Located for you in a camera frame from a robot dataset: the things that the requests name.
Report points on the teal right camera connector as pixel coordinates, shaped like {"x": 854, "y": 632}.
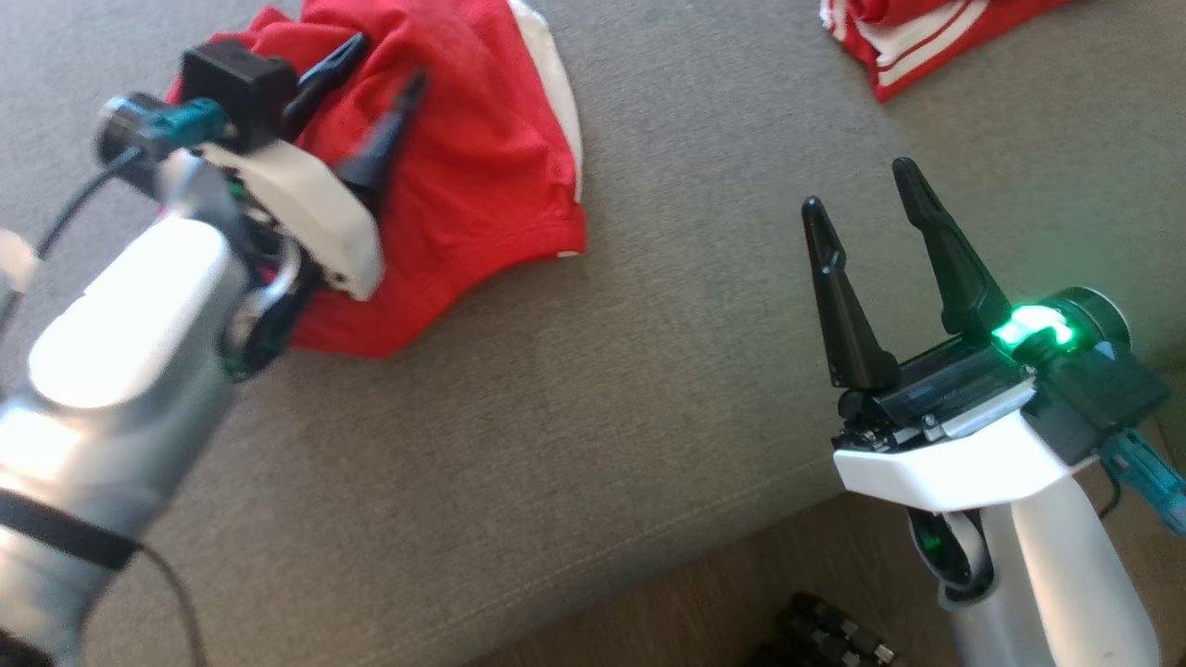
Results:
{"x": 1149, "y": 477}

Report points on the black connector cluster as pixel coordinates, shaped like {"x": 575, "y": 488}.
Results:
{"x": 825, "y": 630}

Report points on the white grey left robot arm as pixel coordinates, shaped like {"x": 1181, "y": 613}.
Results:
{"x": 120, "y": 324}

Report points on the red basketball jersey white trim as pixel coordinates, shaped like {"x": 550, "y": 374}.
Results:
{"x": 917, "y": 46}

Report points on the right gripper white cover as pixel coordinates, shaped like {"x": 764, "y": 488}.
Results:
{"x": 954, "y": 463}

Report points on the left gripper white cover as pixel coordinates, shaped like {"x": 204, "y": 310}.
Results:
{"x": 320, "y": 218}

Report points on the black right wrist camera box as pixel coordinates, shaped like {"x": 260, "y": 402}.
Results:
{"x": 1103, "y": 398}

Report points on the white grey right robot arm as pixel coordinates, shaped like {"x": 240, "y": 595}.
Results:
{"x": 1066, "y": 574}

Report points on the grey fabric sofa seat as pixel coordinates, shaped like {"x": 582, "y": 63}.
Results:
{"x": 649, "y": 371}

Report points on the teal left camera connector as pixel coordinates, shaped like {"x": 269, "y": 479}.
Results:
{"x": 190, "y": 122}

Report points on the teal camera connector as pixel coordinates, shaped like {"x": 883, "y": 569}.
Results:
{"x": 1149, "y": 477}
{"x": 190, "y": 122}

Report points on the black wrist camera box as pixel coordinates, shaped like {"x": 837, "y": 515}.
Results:
{"x": 236, "y": 88}
{"x": 1103, "y": 398}

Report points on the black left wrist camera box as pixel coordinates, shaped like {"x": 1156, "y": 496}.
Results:
{"x": 236, "y": 88}

